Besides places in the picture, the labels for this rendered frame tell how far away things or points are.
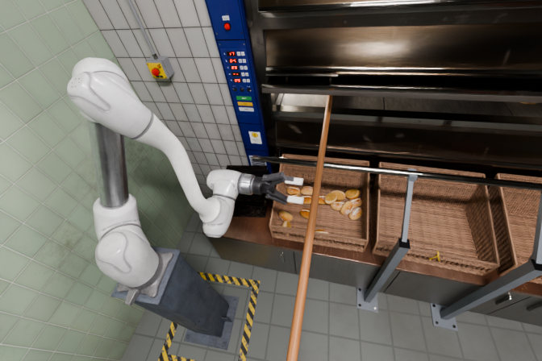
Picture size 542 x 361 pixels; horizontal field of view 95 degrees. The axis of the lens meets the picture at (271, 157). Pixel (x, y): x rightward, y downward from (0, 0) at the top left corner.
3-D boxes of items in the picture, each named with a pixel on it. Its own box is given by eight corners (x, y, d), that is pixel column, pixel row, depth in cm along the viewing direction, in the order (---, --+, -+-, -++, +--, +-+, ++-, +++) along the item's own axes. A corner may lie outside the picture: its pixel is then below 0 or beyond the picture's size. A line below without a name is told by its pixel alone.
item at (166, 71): (160, 72, 144) (152, 56, 136) (175, 72, 141) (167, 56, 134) (152, 79, 139) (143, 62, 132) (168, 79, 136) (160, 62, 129)
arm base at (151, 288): (110, 302, 100) (102, 298, 96) (139, 248, 115) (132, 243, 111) (151, 309, 97) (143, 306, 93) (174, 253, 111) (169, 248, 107)
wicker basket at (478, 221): (370, 186, 173) (378, 159, 153) (464, 199, 158) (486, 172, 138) (369, 255, 142) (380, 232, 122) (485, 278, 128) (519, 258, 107)
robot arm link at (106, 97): (160, 116, 69) (147, 96, 77) (97, 69, 55) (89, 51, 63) (127, 149, 69) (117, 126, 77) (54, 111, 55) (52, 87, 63)
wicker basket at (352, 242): (284, 177, 187) (281, 151, 166) (363, 185, 174) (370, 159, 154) (270, 238, 155) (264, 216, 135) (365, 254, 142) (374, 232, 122)
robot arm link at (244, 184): (246, 181, 115) (258, 183, 114) (239, 197, 109) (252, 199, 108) (243, 168, 109) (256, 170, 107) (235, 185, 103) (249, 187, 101)
